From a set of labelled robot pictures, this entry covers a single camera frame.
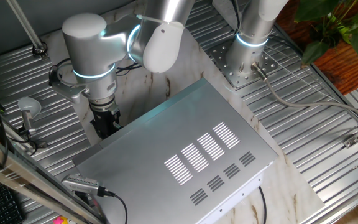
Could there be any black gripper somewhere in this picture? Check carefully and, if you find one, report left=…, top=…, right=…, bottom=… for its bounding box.
left=89, top=105, right=124, bottom=141

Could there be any silver microwave housing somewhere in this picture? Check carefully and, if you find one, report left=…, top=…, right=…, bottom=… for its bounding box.
left=72, top=77, right=280, bottom=224

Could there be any marble pattern table mat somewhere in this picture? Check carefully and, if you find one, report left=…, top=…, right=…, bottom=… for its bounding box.
left=40, top=0, right=326, bottom=224

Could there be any silver pole with black base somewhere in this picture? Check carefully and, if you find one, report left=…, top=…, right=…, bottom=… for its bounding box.
left=6, top=0, right=50, bottom=62

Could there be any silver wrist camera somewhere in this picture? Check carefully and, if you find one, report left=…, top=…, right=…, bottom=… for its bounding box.
left=48, top=64, right=90, bottom=105

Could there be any black finned camera cable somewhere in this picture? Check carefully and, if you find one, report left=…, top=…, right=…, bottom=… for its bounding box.
left=97, top=185, right=129, bottom=224

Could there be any silver finned camera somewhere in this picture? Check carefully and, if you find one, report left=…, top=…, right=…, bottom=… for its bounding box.
left=61, top=174, right=103, bottom=197

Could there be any aluminium frame beam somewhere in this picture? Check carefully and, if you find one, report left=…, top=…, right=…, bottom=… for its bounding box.
left=0, top=126, right=108, bottom=224

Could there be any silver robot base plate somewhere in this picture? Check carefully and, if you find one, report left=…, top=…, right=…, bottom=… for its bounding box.
left=208, top=39, right=280, bottom=90

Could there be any grey robot power cable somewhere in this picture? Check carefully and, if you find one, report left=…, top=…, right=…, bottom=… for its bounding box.
left=249, top=61, right=358, bottom=125

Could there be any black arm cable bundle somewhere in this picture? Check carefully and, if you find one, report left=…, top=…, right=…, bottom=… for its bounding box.
left=232, top=0, right=242, bottom=35

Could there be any black microwave power cord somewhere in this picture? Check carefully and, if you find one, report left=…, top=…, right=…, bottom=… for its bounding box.
left=257, top=185, right=268, bottom=224

